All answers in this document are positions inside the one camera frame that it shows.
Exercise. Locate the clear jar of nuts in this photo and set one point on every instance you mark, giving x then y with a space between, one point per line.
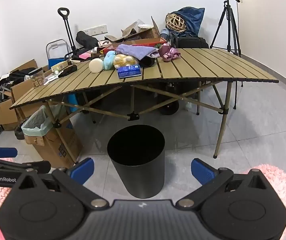
37 80

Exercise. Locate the black bag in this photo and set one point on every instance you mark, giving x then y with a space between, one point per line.
85 39

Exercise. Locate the blue tissue packet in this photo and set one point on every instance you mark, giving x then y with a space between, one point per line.
129 71

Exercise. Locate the tall printed cardboard box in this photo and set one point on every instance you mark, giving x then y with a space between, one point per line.
62 142

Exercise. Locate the blue box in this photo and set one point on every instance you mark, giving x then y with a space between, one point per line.
55 62

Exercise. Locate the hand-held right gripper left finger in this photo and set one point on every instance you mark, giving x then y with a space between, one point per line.
82 168

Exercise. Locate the black suitcase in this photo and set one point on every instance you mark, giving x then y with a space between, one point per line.
193 42

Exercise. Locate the pink packet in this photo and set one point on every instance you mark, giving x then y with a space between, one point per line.
84 55

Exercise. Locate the white plastic container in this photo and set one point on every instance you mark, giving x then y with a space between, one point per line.
145 26

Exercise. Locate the blue bottle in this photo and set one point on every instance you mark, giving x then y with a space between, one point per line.
164 33

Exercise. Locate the white round plush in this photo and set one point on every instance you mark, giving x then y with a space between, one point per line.
95 65

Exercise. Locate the red cardboard box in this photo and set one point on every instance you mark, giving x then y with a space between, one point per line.
148 42

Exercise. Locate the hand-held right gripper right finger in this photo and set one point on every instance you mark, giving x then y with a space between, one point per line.
203 171

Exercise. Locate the dark clothing pile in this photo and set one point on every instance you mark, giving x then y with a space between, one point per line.
76 55

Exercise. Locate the small printed box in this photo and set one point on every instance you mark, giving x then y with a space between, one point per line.
104 43

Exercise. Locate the black glove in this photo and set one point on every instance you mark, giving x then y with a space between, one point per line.
67 71

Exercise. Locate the grey felt insole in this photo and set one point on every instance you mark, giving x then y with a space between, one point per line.
112 38
130 27

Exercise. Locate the white plastic wrapper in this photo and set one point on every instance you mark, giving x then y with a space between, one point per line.
50 78

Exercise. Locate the blue plush toy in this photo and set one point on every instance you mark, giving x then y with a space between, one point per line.
109 61

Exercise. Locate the wicker ball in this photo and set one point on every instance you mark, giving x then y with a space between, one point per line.
175 23

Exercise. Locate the large cardboard box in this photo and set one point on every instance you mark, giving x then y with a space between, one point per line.
5 115

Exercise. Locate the black cloth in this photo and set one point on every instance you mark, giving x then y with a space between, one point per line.
148 62

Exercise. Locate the white wall socket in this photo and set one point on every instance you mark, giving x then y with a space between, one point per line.
96 30

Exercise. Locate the pink satin cloth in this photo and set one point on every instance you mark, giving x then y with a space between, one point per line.
169 53

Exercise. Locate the black tripod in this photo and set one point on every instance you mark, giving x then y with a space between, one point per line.
228 10

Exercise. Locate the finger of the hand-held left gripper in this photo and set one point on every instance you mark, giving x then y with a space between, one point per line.
5 152
12 167

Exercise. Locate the purple fluffy cloth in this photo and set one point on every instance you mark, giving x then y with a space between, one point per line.
135 50

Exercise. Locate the green plastic bag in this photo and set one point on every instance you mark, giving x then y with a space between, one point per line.
34 127

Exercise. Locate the yellow plush toy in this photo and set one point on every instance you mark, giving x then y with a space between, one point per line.
125 60

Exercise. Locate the plain cardboard box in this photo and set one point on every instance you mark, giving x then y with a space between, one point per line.
20 93

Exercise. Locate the dark clothes heap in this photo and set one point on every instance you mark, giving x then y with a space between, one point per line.
20 73

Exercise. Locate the grey hand truck frame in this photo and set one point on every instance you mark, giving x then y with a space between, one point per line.
56 40

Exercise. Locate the black round bin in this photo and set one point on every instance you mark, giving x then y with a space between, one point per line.
143 175

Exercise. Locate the open cardboard box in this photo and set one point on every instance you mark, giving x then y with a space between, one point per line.
145 33

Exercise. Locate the blue bag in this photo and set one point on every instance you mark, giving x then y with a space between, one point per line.
193 20

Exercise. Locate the beige box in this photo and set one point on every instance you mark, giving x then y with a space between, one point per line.
59 66

